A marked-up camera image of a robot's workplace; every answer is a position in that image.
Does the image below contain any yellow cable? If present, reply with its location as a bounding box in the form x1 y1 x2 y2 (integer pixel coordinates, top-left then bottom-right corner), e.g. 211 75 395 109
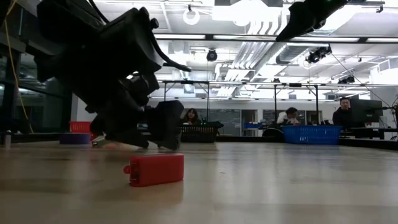
2 0 34 134

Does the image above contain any black metal stand frame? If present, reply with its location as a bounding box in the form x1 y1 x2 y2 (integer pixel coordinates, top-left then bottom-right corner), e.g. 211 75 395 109
161 80 321 125

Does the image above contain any red stapler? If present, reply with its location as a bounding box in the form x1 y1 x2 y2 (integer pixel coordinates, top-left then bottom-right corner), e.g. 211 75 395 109
123 153 185 188

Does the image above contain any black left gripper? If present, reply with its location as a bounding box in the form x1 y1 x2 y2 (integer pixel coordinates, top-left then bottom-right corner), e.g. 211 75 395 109
85 74 185 151

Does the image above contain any black desk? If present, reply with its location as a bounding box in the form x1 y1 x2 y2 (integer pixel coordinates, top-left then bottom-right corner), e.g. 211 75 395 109
340 126 398 140

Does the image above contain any black aluminium table frame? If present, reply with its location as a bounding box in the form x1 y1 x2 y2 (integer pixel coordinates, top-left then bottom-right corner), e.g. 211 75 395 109
0 132 398 151

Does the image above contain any purple tape roll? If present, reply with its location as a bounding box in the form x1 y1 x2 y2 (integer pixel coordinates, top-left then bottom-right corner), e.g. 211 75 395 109
58 133 91 145

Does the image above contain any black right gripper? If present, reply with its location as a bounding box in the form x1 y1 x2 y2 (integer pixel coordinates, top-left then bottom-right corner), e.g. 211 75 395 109
275 0 349 42

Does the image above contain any person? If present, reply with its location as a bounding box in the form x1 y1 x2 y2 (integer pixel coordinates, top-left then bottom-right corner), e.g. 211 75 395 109
275 106 300 126
181 108 201 126
331 96 354 128

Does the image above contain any black computer monitor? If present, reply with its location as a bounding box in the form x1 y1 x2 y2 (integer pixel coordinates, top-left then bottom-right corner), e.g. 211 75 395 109
350 98 384 124

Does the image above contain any black ceiling camera rig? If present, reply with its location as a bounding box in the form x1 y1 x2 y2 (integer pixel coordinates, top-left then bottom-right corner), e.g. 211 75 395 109
304 45 333 65

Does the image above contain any black plastic basket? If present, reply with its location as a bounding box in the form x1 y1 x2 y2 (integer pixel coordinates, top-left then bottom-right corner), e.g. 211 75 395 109
179 121 224 144

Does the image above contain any blue plastic basket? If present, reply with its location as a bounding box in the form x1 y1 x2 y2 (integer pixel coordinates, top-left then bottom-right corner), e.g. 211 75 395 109
281 124 343 146

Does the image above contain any red plastic basket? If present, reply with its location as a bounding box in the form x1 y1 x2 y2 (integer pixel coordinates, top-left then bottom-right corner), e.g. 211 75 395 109
68 121 99 141

